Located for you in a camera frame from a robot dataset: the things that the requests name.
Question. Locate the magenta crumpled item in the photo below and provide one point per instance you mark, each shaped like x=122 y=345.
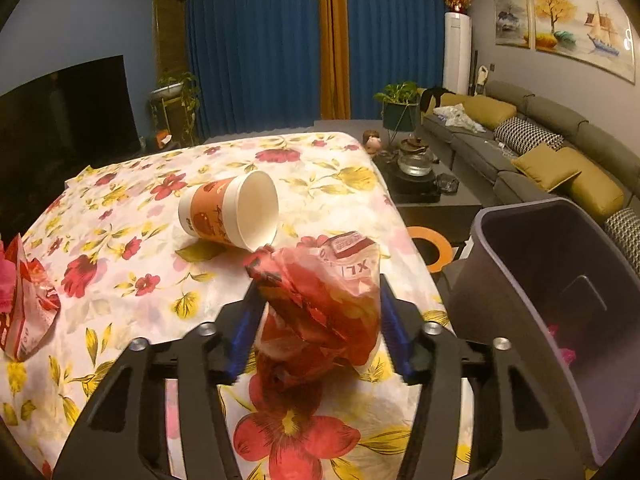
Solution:
x=562 y=347

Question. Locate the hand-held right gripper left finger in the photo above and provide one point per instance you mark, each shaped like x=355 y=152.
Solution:
x=245 y=330

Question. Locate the red white snack wrapper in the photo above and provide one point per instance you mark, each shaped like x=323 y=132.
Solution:
x=25 y=310

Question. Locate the white cloth pile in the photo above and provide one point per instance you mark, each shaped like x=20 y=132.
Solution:
x=457 y=116

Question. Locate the dark glass ashtray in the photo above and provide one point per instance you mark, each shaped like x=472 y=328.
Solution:
x=446 y=185

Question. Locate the black white patterned pillow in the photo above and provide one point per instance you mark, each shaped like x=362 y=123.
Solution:
x=527 y=135
x=625 y=232

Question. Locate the dark coffee table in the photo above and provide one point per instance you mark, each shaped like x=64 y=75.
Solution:
x=425 y=212

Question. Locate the floral tablecloth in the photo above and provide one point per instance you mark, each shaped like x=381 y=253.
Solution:
x=125 y=270

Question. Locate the grey landscape painting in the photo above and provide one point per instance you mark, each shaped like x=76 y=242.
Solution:
x=511 y=15

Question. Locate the orange white paper cup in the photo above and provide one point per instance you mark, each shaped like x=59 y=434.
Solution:
x=215 y=210

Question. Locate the black tea tray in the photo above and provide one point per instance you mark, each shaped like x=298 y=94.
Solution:
x=400 y=185

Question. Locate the pink pig figurine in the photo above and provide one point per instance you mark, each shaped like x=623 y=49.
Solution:
x=372 y=141

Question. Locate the sailing ship painting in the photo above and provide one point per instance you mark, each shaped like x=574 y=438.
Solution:
x=607 y=35

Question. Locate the pink plastic bag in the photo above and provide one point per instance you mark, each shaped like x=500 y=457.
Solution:
x=5 y=285

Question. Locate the black cloth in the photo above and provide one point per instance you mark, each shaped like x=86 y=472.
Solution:
x=432 y=96

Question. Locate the glass teapot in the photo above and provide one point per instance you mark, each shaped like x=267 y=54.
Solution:
x=415 y=160

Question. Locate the potted plant white pot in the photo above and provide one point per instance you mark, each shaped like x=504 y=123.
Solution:
x=172 y=89

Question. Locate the black television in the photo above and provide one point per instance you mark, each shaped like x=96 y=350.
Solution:
x=65 y=125

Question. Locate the small orange box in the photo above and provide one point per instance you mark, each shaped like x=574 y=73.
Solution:
x=163 y=138

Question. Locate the olive green sofa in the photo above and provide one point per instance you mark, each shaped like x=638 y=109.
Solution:
x=480 y=155

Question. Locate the metal plant stand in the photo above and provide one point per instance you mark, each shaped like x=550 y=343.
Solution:
x=175 y=120

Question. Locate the green plant dark pot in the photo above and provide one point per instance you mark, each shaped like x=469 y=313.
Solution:
x=397 y=102

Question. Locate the blue curtain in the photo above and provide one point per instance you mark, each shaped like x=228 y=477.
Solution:
x=400 y=35
x=250 y=45

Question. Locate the yellow pillow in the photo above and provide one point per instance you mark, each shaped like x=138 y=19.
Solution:
x=597 y=190
x=545 y=167
x=490 y=110

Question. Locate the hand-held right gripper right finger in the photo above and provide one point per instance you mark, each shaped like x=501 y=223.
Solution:
x=395 y=332

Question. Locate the orange flower bouquet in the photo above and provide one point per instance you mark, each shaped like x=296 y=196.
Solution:
x=456 y=0

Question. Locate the yellow tree painting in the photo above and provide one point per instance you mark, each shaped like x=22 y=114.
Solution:
x=555 y=17

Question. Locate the red plastic wrapper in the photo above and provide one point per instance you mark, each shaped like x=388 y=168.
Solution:
x=320 y=300

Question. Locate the orange curtain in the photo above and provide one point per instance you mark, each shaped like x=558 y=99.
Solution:
x=332 y=35

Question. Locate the dark grey trash bin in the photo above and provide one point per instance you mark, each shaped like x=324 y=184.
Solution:
x=500 y=285

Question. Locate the white standing air conditioner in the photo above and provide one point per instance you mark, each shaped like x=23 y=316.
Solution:
x=457 y=52

